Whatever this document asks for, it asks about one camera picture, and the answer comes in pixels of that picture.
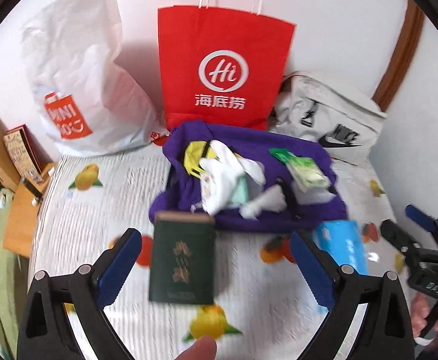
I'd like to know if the person's left thumb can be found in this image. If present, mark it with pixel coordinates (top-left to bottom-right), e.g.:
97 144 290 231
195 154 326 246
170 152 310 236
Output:
176 336 218 360

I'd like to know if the blue tissue pack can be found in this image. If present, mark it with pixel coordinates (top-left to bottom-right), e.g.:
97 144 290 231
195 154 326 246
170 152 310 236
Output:
312 220 368 275

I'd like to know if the yellow Adidas pouch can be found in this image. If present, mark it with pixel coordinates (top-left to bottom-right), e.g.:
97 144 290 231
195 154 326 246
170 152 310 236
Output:
183 141 217 179

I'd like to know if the brown wooden door frame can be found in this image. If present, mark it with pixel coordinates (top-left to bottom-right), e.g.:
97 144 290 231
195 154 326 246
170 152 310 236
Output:
373 0 425 111

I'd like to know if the white glove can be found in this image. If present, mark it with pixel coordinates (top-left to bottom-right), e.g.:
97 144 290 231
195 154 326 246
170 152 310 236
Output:
199 140 266 216

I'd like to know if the dark green tea tin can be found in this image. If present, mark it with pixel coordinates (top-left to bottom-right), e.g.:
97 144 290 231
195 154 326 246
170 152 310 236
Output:
149 211 216 306

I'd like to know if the white Miniso plastic bag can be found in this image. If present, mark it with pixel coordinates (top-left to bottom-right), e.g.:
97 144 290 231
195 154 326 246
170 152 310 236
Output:
21 0 168 157

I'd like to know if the grey Nike waist bag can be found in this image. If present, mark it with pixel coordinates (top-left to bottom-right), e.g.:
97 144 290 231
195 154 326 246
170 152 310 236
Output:
271 72 387 166

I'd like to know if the green sachet packet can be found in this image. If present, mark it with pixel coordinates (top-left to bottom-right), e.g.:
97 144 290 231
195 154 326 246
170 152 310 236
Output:
268 148 296 164

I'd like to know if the red Haidilao paper bag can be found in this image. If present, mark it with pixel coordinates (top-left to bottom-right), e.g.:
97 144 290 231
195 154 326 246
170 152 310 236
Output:
158 0 296 130

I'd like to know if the person's right hand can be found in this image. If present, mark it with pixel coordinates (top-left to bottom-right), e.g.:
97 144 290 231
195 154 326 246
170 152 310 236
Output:
411 292 438 341

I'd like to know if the green tissue packet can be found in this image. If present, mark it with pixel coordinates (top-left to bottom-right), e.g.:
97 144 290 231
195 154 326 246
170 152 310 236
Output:
286 157 331 193

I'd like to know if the purple towel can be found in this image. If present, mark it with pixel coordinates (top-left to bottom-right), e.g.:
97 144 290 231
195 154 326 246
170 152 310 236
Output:
149 120 347 233

